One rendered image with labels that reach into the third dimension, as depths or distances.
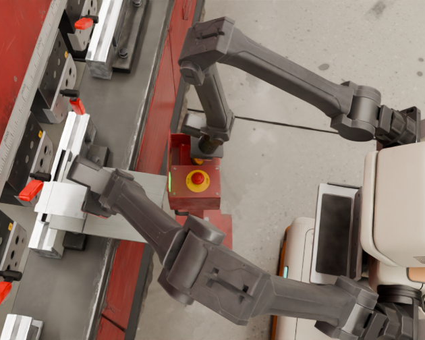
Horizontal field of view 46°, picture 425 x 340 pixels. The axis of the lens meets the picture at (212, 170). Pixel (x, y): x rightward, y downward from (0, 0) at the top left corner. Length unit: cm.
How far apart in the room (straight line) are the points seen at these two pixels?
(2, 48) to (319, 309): 67
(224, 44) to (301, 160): 154
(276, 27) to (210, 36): 186
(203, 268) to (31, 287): 80
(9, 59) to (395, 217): 73
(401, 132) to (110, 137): 80
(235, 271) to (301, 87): 49
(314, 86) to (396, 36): 194
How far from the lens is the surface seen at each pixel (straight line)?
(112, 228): 127
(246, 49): 100
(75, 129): 144
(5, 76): 95
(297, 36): 284
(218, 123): 131
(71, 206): 131
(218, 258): 68
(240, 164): 241
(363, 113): 112
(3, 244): 104
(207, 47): 98
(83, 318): 137
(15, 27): 97
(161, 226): 78
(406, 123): 119
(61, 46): 117
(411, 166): 98
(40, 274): 142
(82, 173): 108
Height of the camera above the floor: 220
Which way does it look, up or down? 67 degrees down
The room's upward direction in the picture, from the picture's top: 2 degrees clockwise
